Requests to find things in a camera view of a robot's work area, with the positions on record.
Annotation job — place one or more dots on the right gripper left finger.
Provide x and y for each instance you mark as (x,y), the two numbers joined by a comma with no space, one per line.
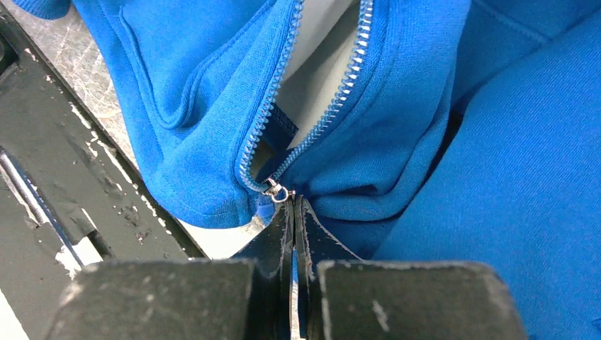
(244,297)

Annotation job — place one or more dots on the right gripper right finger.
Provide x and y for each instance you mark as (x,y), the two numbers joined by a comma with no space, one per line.
(341,296)

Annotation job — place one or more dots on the blue zip-up jacket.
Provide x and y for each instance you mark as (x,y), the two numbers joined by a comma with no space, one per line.
(416,130)

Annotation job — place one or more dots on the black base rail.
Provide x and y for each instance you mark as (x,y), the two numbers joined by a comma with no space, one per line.
(69,197)

